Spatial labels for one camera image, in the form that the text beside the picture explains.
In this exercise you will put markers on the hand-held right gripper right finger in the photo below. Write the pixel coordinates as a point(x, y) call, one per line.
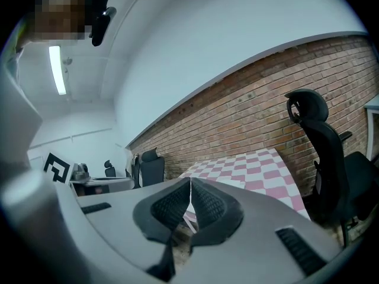
point(260, 232)

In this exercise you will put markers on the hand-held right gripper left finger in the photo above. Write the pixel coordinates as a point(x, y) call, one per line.
point(118, 223)

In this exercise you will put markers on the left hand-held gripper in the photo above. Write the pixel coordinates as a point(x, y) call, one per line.
point(59, 168)

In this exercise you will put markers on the black office chair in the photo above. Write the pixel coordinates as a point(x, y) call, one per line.
point(328, 158)
point(152, 170)
point(110, 169)

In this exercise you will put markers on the red white checkered tablecloth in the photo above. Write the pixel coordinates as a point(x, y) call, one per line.
point(260, 173)

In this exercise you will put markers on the ceiling strip light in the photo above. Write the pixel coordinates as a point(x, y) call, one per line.
point(57, 69)

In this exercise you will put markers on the pale blue desk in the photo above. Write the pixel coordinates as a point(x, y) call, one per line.
point(373, 123)

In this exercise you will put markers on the person's face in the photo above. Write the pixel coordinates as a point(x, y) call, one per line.
point(59, 13)

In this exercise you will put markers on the black head-worn camera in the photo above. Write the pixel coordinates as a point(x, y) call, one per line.
point(99, 19)

